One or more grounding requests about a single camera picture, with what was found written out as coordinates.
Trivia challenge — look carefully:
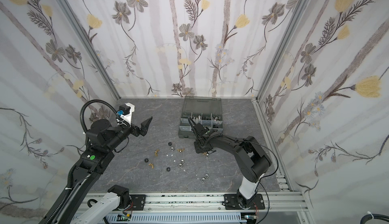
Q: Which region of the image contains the white cable duct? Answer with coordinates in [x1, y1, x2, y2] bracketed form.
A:
[106, 212, 247, 224]

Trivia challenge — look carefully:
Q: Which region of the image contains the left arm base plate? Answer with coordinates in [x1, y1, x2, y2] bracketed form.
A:
[128, 194, 146, 211]

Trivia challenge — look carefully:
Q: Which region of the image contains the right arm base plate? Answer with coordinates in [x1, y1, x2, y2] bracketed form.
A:
[222, 194, 265, 210]

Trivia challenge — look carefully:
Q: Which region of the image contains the silver nut pair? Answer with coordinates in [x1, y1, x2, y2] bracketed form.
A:
[201, 173, 209, 183]

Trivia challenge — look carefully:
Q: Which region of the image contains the green compartment organizer box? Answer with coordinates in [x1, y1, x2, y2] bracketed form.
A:
[178, 97, 223, 139]

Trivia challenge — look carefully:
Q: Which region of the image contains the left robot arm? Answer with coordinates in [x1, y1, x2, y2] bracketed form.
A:
[41, 100, 153, 224]

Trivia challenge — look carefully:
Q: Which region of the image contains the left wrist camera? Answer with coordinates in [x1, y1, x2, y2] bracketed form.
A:
[116, 103, 135, 128]

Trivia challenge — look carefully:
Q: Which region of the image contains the aluminium front rail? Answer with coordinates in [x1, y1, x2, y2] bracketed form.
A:
[127, 192, 309, 213]

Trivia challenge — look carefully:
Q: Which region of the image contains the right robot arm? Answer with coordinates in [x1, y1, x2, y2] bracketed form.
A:
[188, 118, 272, 209]

